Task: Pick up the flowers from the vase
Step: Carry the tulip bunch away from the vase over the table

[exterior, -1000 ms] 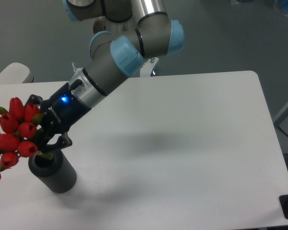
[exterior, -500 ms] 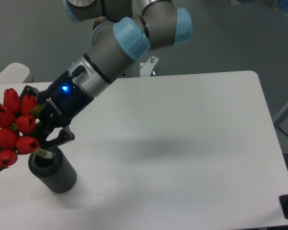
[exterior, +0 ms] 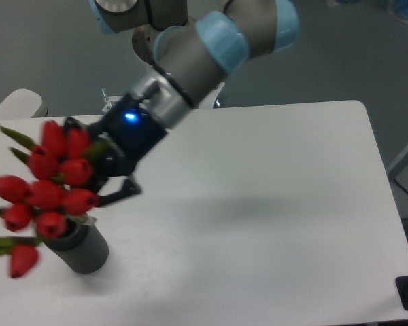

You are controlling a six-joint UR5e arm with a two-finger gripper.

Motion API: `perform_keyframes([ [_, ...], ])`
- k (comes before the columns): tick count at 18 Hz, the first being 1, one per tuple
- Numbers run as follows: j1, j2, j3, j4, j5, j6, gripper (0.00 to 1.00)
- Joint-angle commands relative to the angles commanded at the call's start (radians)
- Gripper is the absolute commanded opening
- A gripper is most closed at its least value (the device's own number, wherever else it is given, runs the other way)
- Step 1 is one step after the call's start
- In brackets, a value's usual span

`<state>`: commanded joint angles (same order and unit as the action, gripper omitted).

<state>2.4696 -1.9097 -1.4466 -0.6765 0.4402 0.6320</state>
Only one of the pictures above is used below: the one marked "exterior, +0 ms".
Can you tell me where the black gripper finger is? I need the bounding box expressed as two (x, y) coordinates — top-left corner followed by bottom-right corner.
(96, 175), (142, 208)
(63, 117), (104, 138)

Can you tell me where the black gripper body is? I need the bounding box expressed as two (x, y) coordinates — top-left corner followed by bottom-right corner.
(88, 93), (167, 177)

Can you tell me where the red tulip bouquet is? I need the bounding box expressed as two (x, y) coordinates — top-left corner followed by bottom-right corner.
(0, 120), (109, 278)

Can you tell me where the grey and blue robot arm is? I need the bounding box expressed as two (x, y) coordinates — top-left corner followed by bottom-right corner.
(65, 1), (299, 211)

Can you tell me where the dark grey ribbed vase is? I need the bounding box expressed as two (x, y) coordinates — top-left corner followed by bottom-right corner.
(46, 219), (109, 274)

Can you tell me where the black connector on wrist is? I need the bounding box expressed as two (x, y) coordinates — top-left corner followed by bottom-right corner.
(139, 81), (160, 103)

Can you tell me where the white chair armrest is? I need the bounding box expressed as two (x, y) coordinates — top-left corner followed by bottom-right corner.
(0, 88), (48, 121)

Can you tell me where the white furniture at right edge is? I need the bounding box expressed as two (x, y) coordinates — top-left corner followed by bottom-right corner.
(386, 144), (408, 180)

